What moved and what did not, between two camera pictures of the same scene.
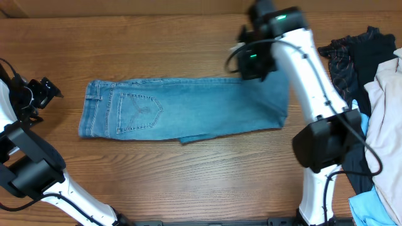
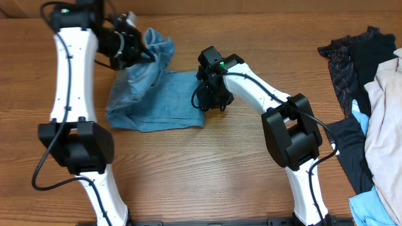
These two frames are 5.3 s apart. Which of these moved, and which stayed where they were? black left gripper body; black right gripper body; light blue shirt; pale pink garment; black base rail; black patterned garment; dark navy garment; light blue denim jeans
Moved: light blue denim jeans; black right gripper body; black left gripper body
Stayed: light blue shirt; black base rail; pale pink garment; dark navy garment; black patterned garment
